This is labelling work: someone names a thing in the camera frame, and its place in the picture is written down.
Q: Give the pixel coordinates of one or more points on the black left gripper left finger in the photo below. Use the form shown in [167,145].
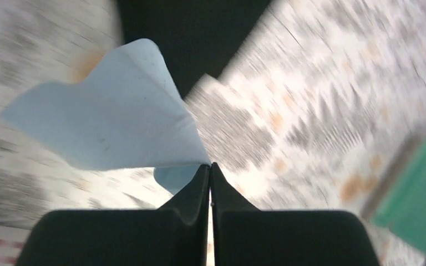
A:
[173,234]

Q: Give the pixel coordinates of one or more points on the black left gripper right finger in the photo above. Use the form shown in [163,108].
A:
[246,235]

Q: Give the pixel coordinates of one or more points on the black garment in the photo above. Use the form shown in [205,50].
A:
[195,37]

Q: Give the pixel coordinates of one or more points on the light blue cleaning cloth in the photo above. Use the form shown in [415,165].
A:
[127,113]

